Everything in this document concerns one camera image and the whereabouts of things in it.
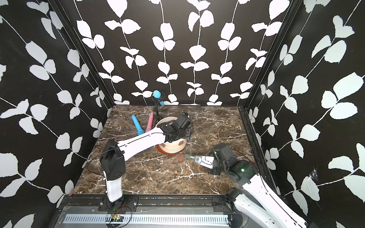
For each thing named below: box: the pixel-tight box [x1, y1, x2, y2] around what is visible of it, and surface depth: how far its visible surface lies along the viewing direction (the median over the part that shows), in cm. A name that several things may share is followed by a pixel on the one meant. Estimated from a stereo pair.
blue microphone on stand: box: [153, 89, 165, 107], surface depth 95 cm
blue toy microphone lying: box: [131, 114, 145, 136], surface depth 106 cm
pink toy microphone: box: [145, 112, 154, 133], surface depth 109 cm
